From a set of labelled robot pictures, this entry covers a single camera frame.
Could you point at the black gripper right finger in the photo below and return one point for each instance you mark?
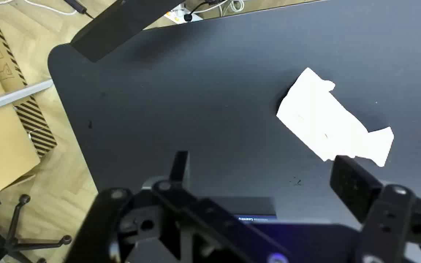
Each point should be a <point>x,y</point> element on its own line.
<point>354,185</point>

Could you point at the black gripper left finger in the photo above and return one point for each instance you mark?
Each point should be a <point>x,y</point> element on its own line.
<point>181,169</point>

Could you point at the white printed towel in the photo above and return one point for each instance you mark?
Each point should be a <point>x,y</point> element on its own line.
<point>327,119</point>

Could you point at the black chair base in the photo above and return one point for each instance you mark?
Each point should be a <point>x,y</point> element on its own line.
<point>13,229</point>

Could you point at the cardboard box with striped tape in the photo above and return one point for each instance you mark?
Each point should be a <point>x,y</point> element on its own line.
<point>0,132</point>

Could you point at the white metal rail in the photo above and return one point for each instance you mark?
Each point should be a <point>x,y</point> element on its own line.
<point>10,97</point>

